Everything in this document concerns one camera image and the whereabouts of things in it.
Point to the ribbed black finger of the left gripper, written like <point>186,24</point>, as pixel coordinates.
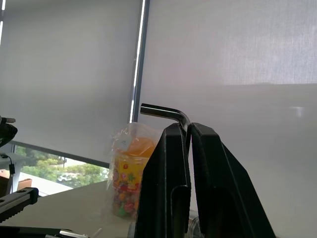
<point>17,202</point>

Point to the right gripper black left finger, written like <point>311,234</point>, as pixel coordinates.
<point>163,178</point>

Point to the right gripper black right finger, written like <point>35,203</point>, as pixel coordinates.
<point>218,183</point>

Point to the dark steel L-shaped hex key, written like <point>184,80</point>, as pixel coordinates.
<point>161,111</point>

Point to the black hex key holder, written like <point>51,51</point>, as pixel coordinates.
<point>29,232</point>

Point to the thin silver hex key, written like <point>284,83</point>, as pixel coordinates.
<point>97,231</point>

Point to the brown cardboard box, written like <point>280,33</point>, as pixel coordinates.
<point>25,183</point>

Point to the colourful candy jar orange lid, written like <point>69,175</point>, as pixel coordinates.
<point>126,178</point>

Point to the clear glass jar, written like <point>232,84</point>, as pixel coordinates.
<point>194,226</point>

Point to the clear plastic bag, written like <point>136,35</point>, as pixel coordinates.
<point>118,138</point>

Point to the black rounded robot part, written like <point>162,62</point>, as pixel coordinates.
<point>6,132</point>

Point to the grey roller blind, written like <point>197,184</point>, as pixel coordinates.
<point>223,44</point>
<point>69,74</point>

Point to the dark window frame post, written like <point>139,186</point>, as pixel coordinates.
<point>138,74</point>

